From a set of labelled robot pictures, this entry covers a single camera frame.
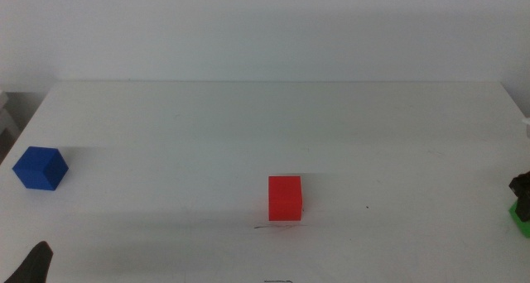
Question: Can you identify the green cube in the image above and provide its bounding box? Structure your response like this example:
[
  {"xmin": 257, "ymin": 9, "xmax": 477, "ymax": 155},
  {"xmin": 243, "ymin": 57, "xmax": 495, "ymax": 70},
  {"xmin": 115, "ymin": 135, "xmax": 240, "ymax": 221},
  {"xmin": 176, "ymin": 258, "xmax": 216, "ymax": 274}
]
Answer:
[{"xmin": 508, "ymin": 199, "xmax": 530, "ymax": 239}]

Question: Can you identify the blue cube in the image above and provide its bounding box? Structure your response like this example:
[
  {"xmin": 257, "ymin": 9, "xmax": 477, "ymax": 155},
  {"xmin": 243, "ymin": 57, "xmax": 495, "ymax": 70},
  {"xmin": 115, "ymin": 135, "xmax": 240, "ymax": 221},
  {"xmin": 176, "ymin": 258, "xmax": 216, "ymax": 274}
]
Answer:
[{"xmin": 12, "ymin": 146, "xmax": 70, "ymax": 192}]

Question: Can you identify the red cube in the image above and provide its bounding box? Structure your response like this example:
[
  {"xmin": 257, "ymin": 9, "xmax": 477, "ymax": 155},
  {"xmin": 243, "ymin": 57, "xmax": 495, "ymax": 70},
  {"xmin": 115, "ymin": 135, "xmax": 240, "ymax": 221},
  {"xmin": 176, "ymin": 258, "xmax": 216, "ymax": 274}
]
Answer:
[{"xmin": 267, "ymin": 175, "xmax": 303, "ymax": 222}]

